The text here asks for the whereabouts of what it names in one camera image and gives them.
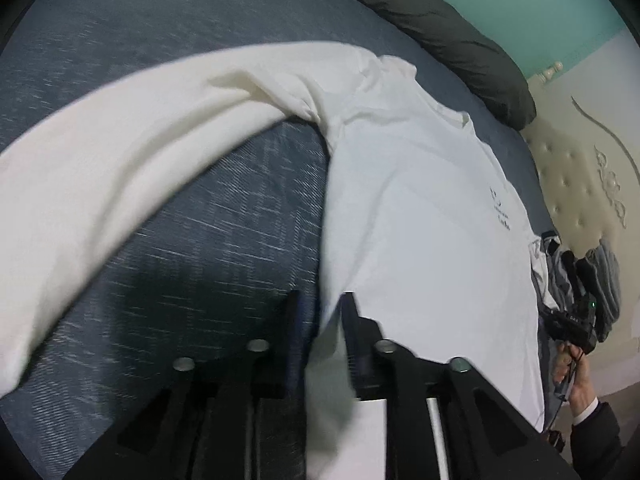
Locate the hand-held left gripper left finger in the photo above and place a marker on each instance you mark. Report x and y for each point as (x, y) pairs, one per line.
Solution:
(295, 350)

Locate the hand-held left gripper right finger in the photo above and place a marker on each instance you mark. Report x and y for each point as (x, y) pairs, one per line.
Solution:
(356, 350)

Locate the white long-sleeve shirt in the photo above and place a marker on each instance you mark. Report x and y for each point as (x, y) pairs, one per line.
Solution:
(425, 210)

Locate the person's right forearm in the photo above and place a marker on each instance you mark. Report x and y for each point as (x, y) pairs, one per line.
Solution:
(597, 440)

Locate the grey striped clothes heap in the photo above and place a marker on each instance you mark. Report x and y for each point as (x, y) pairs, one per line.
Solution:
(607, 280)

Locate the person's right hand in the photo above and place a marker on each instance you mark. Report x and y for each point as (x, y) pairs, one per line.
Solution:
(582, 385)

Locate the cream tufted headboard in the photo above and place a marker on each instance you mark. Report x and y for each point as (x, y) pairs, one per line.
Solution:
(575, 160)

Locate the dark grey rolled duvet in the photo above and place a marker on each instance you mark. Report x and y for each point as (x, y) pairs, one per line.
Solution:
(450, 25)

